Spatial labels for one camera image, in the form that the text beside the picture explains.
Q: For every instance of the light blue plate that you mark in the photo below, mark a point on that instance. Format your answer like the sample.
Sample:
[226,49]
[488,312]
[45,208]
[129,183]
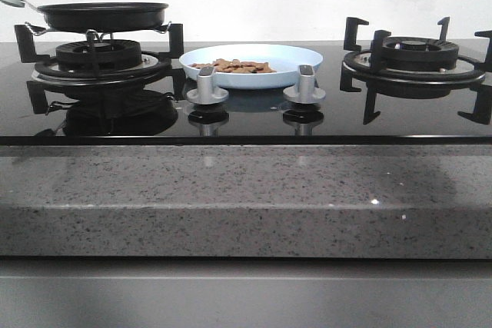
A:
[283,59]

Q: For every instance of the brown meat pieces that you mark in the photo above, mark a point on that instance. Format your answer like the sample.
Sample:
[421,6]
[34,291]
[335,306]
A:
[237,66]

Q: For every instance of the black frying pan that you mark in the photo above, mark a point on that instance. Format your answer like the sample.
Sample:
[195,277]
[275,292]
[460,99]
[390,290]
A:
[105,17]

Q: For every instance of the left silver stove knob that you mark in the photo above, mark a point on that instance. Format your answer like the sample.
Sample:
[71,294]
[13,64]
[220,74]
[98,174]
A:
[207,92]

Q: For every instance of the silver stove knob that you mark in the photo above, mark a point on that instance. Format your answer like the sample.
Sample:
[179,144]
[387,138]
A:
[207,92]
[305,90]

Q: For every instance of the right silver stove knob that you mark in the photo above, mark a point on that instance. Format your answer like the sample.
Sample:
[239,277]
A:
[305,90]

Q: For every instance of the left black pan support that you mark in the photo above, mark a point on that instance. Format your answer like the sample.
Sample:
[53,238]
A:
[154,65]

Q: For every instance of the black pan support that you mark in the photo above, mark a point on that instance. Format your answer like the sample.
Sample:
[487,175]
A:
[367,65]
[154,65]

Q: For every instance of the right black pan support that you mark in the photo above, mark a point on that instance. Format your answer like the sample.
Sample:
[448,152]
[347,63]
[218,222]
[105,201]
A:
[367,65]

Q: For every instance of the left black gas burner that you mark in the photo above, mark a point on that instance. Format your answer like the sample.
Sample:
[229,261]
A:
[110,55]

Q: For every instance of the black gas burner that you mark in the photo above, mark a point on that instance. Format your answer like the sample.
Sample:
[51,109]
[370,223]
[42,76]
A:
[419,54]
[110,55]

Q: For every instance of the right black gas burner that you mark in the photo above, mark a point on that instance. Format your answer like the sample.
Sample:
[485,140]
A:
[419,54]

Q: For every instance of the black glass gas cooktop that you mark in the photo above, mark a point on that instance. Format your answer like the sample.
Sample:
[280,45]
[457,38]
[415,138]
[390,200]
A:
[158,113]

